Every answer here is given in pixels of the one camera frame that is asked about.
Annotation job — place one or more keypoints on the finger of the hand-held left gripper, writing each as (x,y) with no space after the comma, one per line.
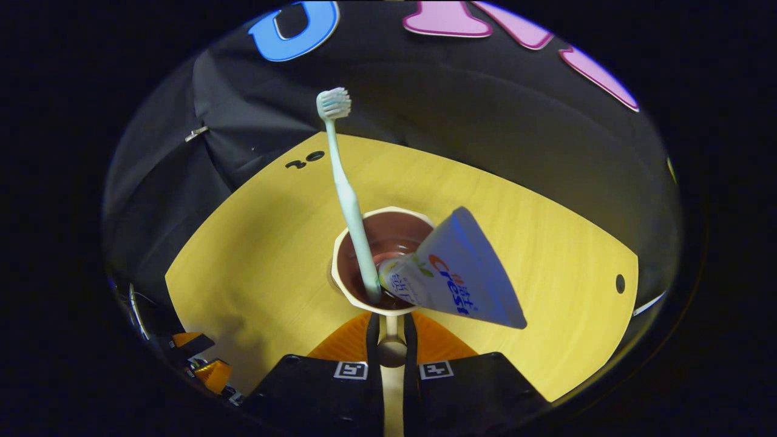
(191,341)
(215,375)

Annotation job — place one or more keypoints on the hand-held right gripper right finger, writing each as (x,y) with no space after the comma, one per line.
(473,391)

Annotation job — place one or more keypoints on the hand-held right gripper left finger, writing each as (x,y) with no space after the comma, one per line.
(315,391)

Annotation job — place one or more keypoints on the white toothpaste tube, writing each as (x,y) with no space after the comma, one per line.
(461,273)

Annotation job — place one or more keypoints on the beige cup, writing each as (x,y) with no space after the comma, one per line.
(394,243)

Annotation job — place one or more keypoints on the light blue toothbrush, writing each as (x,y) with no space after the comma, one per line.
(346,194)

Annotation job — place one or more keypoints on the small silver clip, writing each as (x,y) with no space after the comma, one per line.
(196,133)

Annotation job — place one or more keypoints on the black backdrop cloth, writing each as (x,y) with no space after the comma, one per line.
(455,91)

